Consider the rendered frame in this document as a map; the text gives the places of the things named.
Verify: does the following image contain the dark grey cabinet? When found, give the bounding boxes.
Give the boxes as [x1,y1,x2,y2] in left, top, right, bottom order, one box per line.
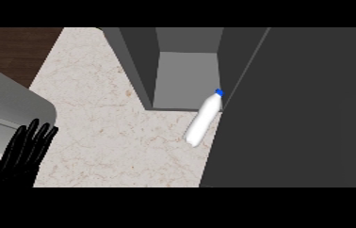
[96,26,272,113]

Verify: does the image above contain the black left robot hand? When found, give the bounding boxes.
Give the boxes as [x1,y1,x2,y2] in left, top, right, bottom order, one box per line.
[0,118,59,188]

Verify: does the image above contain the grey metal sink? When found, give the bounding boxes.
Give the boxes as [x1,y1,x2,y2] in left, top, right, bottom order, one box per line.
[0,72,59,160]

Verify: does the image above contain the dark grey cabinet door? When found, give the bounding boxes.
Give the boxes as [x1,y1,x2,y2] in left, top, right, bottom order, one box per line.
[199,26,356,188]

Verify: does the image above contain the white water bottle blue cap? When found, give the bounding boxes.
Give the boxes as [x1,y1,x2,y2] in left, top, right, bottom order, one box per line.
[183,88,226,147]

